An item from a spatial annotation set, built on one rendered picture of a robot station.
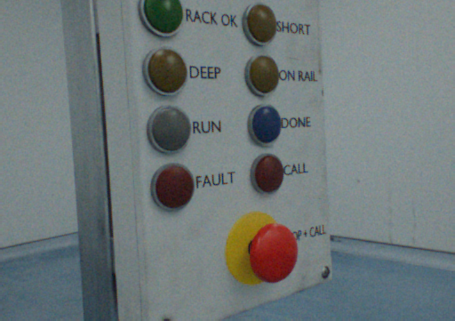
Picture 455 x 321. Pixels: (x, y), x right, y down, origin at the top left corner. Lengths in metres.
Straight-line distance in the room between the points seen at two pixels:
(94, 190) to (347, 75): 3.28
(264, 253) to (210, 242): 0.04
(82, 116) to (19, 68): 3.98
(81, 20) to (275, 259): 0.22
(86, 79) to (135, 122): 0.08
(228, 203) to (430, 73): 3.03
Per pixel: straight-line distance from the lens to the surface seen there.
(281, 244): 0.32
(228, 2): 0.34
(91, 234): 0.37
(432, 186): 3.34
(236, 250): 0.33
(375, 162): 3.48
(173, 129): 0.29
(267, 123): 0.34
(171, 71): 0.29
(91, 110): 0.35
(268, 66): 0.34
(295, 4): 0.38
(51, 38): 4.51
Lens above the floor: 0.96
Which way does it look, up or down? 3 degrees down
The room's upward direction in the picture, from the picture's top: 3 degrees counter-clockwise
